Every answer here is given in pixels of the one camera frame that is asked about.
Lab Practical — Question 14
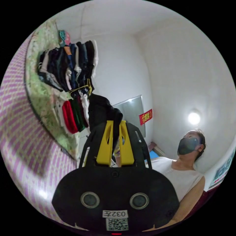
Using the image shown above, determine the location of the person's body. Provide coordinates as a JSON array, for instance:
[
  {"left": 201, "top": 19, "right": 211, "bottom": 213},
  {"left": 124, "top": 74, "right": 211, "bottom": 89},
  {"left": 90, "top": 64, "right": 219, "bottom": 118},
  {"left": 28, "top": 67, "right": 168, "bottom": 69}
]
[{"left": 144, "top": 129, "right": 206, "bottom": 232}]

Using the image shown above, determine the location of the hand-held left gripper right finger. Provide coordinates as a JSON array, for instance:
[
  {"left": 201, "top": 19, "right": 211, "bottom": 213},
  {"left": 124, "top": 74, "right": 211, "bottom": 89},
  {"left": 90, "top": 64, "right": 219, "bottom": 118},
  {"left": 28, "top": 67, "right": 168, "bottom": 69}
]
[{"left": 119, "top": 120, "right": 135, "bottom": 166}]

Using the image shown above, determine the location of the black short sleeve shirt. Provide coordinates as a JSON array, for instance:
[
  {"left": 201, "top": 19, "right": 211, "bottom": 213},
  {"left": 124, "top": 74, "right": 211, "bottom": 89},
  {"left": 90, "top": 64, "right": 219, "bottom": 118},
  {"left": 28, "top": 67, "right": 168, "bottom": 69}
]
[{"left": 88, "top": 93, "right": 123, "bottom": 154}]

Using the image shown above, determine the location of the pile of clothes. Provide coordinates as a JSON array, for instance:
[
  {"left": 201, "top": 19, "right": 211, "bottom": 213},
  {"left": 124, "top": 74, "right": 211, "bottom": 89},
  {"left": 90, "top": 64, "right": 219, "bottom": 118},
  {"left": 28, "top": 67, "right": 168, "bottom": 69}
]
[{"left": 37, "top": 39, "right": 99, "bottom": 134}]

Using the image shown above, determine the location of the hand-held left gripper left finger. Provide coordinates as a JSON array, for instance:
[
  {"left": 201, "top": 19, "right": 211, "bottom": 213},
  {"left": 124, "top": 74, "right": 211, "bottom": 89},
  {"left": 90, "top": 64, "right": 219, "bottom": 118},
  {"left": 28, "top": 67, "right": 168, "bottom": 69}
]
[{"left": 96, "top": 120, "right": 113, "bottom": 165}]

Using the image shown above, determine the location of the round glowing lamp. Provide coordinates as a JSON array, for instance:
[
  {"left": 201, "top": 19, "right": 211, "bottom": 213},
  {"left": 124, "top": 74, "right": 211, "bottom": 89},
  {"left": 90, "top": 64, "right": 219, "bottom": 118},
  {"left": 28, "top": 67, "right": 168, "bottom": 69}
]
[{"left": 187, "top": 111, "right": 201, "bottom": 126}]

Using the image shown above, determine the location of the grey door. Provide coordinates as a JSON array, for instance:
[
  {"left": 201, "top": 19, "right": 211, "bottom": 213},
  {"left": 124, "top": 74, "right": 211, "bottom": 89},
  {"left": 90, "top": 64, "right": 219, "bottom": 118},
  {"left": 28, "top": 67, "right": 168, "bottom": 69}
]
[{"left": 112, "top": 95, "right": 146, "bottom": 138}]

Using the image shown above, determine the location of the bed with purple woven mat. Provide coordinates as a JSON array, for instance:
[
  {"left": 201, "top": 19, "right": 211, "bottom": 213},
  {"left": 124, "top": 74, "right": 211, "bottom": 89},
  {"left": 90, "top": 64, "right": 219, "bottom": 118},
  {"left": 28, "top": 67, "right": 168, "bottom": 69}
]
[{"left": 0, "top": 18, "right": 92, "bottom": 227}]

